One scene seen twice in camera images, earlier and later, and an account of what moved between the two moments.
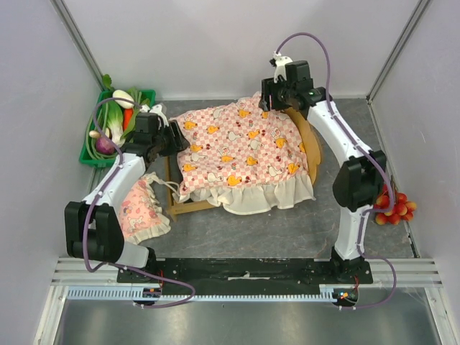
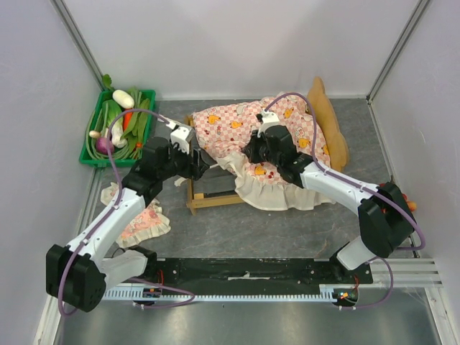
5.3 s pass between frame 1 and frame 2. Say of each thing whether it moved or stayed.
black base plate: stayed
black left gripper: moved
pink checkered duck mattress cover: moved
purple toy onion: stayed
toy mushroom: stayed
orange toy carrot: stayed
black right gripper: moved
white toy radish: stayed
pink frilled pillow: stayed
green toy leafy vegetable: stayed
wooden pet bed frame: moved
